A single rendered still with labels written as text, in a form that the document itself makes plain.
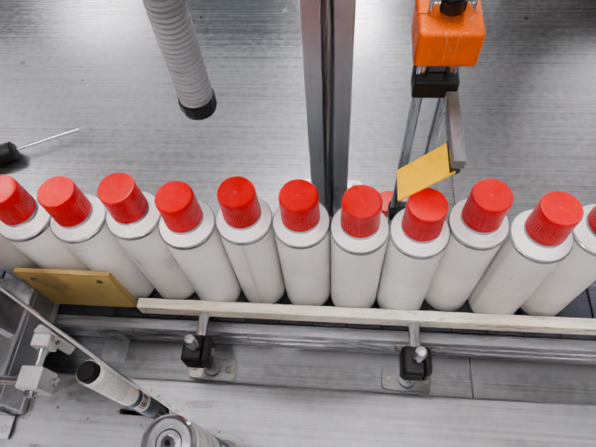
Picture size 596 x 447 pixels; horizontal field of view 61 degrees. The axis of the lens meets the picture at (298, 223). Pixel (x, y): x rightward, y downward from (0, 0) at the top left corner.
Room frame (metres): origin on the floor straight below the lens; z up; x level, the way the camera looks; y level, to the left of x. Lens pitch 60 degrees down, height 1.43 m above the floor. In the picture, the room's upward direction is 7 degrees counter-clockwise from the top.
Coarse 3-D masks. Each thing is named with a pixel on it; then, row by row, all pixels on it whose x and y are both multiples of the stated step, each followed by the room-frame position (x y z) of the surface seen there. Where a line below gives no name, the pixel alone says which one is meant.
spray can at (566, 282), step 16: (592, 208) 0.19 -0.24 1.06; (592, 224) 0.18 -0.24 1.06; (576, 240) 0.18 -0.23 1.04; (592, 240) 0.17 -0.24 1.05; (576, 256) 0.17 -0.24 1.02; (592, 256) 0.16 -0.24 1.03; (560, 272) 0.17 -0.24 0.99; (576, 272) 0.16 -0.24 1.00; (592, 272) 0.16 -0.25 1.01; (544, 288) 0.17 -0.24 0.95; (560, 288) 0.16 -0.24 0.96; (576, 288) 0.16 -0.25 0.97; (528, 304) 0.17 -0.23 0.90; (544, 304) 0.16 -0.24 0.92; (560, 304) 0.16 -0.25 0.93
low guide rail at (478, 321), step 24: (144, 312) 0.21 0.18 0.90; (168, 312) 0.21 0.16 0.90; (192, 312) 0.20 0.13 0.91; (216, 312) 0.20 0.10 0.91; (240, 312) 0.19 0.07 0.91; (264, 312) 0.19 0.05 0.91; (288, 312) 0.19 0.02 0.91; (312, 312) 0.18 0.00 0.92; (336, 312) 0.18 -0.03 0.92; (360, 312) 0.18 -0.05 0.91; (384, 312) 0.18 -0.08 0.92; (408, 312) 0.17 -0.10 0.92; (432, 312) 0.17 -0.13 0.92; (456, 312) 0.17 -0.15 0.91
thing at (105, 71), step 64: (0, 0) 0.92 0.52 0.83; (64, 0) 0.89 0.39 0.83; (128, 0) 0.87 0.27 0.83; (192, 0) 0.85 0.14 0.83; (256, 0) 0.83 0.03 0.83; (384, 0) 0.78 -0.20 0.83; (512, 0) 0.74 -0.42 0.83; (576, 0) 0.72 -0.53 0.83; (0, 64) 0.74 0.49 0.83; (64, 64) 0.72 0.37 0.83; (128, 64) 0.70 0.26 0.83; (256, 64) 0.66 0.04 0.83; (384, 64) 0.62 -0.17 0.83; (512, 64) 0.59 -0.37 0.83; (576, 64) 0.57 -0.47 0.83; (0, 128) 0.59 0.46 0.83; (64, 128) 0.57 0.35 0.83; (128, 128) 0.55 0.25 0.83; (192, 128) 0.54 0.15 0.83; (256, 128) 0.52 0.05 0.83; (384, 128) 0.49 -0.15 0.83; (512, 128) 0.46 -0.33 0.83; (576, 128) 0.45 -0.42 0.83; (256, 192) 0.40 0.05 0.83; (448, 192) 0.36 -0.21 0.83; (576, 192) 0.34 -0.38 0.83; (256, 384) 0.14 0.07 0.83; (320, 384) 0.13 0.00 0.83; (448, 384) 0.11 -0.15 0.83; (512, 384) 0.10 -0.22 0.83; (576, 384) 0.09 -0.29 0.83
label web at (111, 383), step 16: (0, 288) 0.20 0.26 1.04; (48, 320) 0.20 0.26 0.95; (64, 336) 0.14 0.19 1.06; (112, 368) 0.13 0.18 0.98; (96, 384) 0.10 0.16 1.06; (112, 384) 0.10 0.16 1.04; (128, 384) 0.11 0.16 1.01; (128, 400) 0.10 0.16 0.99; (144, 400) 0.10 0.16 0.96; (160, 400) 0.10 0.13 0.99; (208, 432) 0.07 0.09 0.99
